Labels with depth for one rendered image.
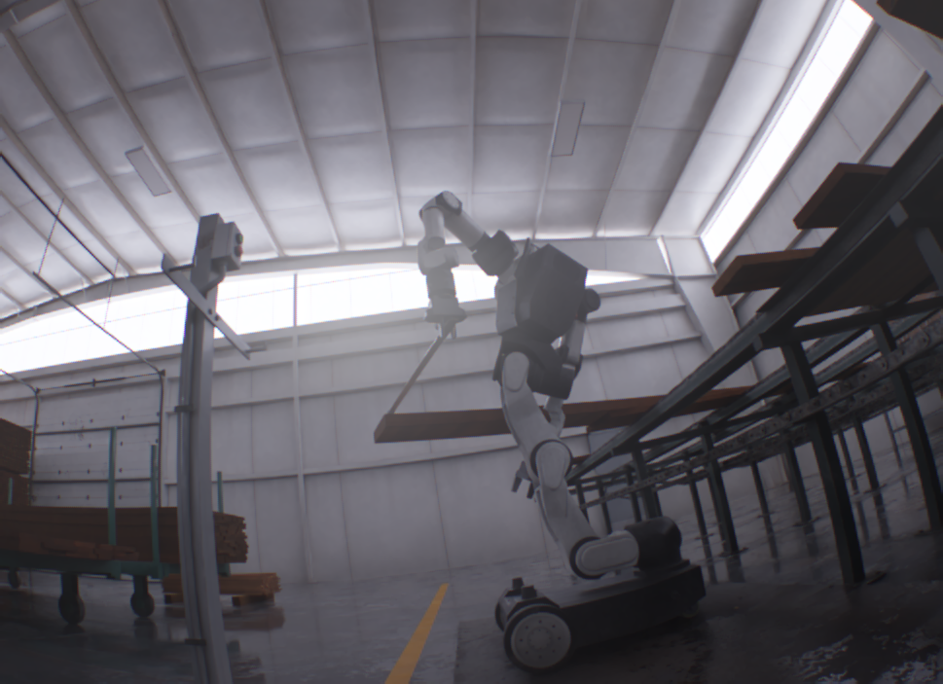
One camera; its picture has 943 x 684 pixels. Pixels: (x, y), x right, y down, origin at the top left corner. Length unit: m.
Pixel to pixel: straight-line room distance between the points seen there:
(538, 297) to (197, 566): 1.31
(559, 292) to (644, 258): 10.09
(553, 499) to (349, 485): 8.19
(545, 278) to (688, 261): 10.62
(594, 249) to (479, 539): 6.82
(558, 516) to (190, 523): 1.08
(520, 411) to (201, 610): 1.14
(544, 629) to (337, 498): 8.44
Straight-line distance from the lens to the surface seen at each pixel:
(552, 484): 1.57
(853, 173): 1.04
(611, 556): 1.60
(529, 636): 1.41
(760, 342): 1.43
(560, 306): 1.74
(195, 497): 1.10
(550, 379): 1.70
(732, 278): 1.19
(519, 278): 1.78
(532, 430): 1.64
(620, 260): 11.54
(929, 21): 0.85
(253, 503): 10.23
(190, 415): 1.15
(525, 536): 9.35
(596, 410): 2.20
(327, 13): 7.43
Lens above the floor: 0.41
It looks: 25 degrees up
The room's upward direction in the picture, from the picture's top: 10 degrees counter-clockwise
